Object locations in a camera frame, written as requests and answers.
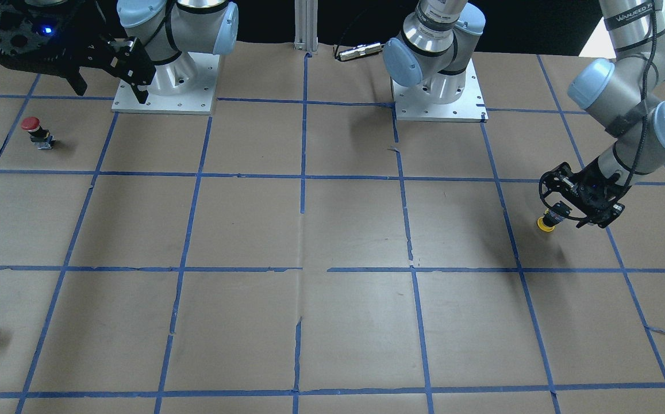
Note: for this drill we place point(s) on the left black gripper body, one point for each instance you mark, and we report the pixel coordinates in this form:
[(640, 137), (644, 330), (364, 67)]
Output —
[(592, 183)]

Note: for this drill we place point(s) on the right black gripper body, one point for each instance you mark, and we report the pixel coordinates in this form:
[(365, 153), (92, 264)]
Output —
[(88, 50)]

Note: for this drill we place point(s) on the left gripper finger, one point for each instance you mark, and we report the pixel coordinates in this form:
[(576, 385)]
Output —
[(558, 180), (600, 217)]

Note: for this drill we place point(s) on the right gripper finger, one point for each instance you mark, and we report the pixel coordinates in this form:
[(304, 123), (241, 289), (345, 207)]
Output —
[(70, 70), (128, 60)]

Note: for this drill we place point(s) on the yellow push button switch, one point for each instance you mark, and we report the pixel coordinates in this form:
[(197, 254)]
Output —
[(553, 216)]

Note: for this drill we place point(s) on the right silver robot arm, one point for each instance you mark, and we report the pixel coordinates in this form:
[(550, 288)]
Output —
[(168, 29)]

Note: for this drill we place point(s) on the brown paper table cover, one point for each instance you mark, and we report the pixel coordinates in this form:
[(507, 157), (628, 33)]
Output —
[(303, 251)]

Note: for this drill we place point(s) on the red push button switch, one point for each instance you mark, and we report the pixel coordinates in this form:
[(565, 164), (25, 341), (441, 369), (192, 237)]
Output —
[(41, 138)]

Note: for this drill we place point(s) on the aluminium frame post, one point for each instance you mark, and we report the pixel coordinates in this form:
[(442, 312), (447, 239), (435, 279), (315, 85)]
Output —
[(305, 22)]

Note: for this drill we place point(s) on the silver cable connector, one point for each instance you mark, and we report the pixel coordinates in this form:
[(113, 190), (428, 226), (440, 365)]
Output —
[(359, 51)]

